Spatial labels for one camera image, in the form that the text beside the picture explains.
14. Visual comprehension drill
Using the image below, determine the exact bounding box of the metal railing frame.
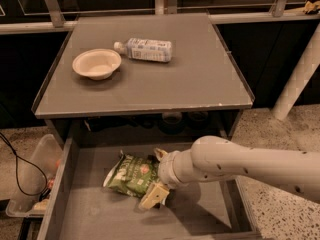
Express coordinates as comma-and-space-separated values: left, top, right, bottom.
0, 0, 319, 35

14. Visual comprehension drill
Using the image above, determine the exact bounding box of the grey cabinet counter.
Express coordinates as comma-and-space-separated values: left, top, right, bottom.
32, 14, 254, 141

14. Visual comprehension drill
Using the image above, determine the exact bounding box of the open grey top drawer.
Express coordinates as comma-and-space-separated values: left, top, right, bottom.
38, 133, 263, 240

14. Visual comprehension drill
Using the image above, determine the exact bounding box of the dark tape roll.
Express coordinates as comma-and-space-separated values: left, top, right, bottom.
187, 111, 209, 130
158, 112, 185, 135

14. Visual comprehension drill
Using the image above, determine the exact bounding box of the clear plastic storage bin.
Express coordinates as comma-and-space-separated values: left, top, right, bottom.
6, 134, 62, 217

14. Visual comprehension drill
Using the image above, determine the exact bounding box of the black cable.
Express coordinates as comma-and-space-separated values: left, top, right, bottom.
0, 132, 51, 202

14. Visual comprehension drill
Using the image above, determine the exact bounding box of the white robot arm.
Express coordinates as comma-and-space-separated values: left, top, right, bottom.
139, 135, 320, 209

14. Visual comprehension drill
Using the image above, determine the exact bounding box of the clear plastic water bottle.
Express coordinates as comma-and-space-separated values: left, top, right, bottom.
113, 38, 172, 63

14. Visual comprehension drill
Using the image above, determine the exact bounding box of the green jalapeno chip bag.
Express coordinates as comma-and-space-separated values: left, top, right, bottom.
103, 152, 159, 198

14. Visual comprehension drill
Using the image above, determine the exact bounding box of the white paper bowl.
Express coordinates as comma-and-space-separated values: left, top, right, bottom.
72, 49, 122, 80

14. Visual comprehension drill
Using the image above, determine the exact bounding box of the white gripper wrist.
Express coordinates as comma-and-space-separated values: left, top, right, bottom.
139, 148, 195, 210

